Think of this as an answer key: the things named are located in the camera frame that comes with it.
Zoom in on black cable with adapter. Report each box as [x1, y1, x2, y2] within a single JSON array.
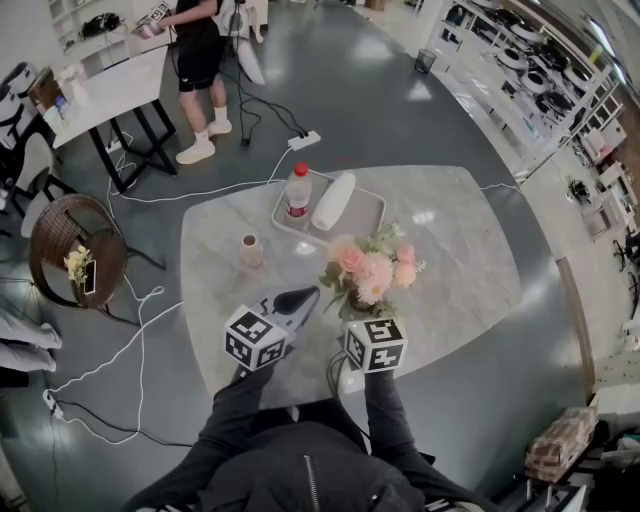
[[233, 84, 310, 148]]

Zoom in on black floor cable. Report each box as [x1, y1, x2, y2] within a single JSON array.
[[54, 399, 194, 447]]

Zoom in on person's black trousers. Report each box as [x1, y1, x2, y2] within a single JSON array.
[[249, 398, 372, 451]]

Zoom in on black and white machine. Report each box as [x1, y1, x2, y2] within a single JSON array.
[[0, 62, 41, 151]]

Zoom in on brown wicker chair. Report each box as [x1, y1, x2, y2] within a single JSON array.
[[28, 193, 166, 326]]

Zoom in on person's black jacket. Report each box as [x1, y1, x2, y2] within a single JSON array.
[[122, 417, 501, 512]]

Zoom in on white shelving rack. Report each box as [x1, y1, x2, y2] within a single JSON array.
[[434, 0, 626, 176]]

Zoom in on looped white power cable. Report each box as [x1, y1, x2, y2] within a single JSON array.
[[62, 274, 166, 446]]

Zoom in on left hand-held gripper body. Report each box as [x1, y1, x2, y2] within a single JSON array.
[[224, 298, 301, 373]]

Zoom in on large white power strip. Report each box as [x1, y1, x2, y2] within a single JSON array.
[[287, 130, 322, 151]]

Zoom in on person's right forearm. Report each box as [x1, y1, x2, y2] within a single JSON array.
[[362, 369, 417, 461]]

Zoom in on brown cardboard box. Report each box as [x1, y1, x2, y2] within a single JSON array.
[[27, 67, 64, 114]]

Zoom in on grey upholstered chair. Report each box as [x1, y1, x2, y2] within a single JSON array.
[[9, 134, 79, 239]]

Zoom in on person's left forearm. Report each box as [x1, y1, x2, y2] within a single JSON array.
[[197, 367, 275, 454]]

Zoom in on grey marble table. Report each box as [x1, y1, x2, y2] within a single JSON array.
[[179, 164, 524, 409]]

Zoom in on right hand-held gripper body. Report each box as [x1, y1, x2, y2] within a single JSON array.
[[344, 318, 409, 374]]

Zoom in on white rectangular tray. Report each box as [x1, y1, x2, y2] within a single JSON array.
[[271, 169, 387, 247]]

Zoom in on black cable bundle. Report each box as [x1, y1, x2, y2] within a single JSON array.
[[567, 174, 594, 201]]

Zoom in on white oval dish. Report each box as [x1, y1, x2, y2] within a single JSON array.
[[310, 172, 357, 231]]

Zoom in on taped cardboard box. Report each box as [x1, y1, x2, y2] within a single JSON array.
[[524, 405, 599, 482]]

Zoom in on white table with black legs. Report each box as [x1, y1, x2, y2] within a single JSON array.
[[52, 44, 179, 195]]

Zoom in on clear bottle with red cap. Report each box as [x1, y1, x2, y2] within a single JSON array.
[[284, 162, 314, 221]]

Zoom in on long white power cable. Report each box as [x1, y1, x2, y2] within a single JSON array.
[[52, 299, 185, 395]]

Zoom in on black bag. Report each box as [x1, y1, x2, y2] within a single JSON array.
[[79, 13, 124, 39]]

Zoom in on white cable by wicker chair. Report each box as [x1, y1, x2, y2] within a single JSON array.
[[106, 144, 301, 204]]

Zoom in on yellow flower bunch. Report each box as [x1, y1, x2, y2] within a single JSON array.
[[63, 244, 93, 287]]

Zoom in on white wall bookshelf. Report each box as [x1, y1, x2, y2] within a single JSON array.
[[47, 0, 141, 76]]

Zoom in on pink ribbed vase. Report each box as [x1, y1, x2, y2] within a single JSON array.
[[239, 233, 265, 268]]

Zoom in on pink flowers bouquet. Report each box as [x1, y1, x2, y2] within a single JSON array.
[[319, 222, 427, 321]]

